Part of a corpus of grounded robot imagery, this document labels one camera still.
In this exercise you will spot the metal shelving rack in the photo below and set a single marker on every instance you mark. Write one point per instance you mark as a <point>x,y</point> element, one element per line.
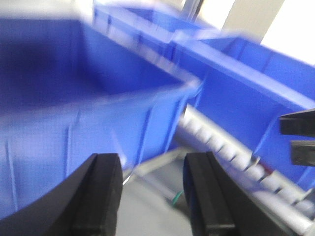
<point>196,133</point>

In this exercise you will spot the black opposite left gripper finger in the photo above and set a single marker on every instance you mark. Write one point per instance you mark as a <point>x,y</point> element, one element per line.
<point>298,123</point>

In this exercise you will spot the blue bin near view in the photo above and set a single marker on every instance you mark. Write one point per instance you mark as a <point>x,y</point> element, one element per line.
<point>69,89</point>

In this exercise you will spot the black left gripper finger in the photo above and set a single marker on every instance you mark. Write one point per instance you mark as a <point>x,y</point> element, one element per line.
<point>218,206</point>
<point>86,203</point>

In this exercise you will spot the left gripper black opposite finger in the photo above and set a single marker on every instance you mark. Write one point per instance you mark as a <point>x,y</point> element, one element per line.
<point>302,152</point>

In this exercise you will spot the blue bin on shelf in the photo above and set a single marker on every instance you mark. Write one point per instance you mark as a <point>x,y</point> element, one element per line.
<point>246,88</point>

